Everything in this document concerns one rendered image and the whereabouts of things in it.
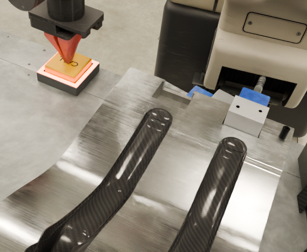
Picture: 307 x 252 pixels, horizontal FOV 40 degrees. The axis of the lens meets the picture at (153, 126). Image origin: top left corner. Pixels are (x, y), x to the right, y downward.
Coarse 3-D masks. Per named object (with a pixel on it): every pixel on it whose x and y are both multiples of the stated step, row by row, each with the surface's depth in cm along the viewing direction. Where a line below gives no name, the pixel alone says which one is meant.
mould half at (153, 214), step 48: (144, 96) 61; (96, 144) 55; (192, 144) 56; (288, 144) 58; (48, 192) 46; (144, 192) 50; (192, 192) 51; (240, 192) 52; (0, 240) 39; (96, 240) 41; (144, 240) 43; (240, 240) 47
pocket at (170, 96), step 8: (160, 88) 64; (168, 88) 65; (152, 96) 61; (160, 96) 65; (168, 96) 65; (176, 96) 64; (184, 96) 64; (192, 96) 63; (176, 104) 64; (184, 104) 65
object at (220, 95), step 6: (168, 84) 72; (174, 90) 72; (180, 90) 71; (192, 90) 70; (198, 90) 71; (204, 90) 71; (222, 90) 69; (210, 96) 70; (216, 96) 68; (222, 96) 68; (228, 96) 68; (228, 102) 67
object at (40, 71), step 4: (92, 60) 76; (96, 64) 75; (40, 68) 73; (44, 68) 73; (92, 68) 74; (40, 72) 72; (44, 72) 72; (88, 72) 74; (48, 76) 72; (52, 76) 72; (56, 76) 72; (84, 76) 73; (60, 80) 71; (64, 80) 72; (80, 80) 72; (68, 84) 71; (72, 84) 71; (76, 84) 71
